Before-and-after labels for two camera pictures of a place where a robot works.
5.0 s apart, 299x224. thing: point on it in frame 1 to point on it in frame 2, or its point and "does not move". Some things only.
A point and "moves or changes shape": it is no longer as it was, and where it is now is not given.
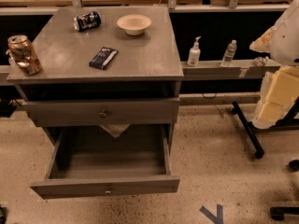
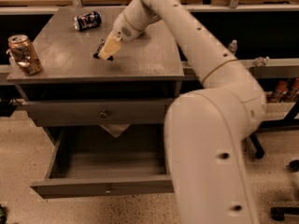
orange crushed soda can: (22, 54) does not move
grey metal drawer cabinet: (104, 84) does not move
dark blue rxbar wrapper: (103, 58) moves or changes shape
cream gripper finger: (278, 93) to (128, 27)
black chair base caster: (277, 213) does not move
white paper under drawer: (116, 130) does not move
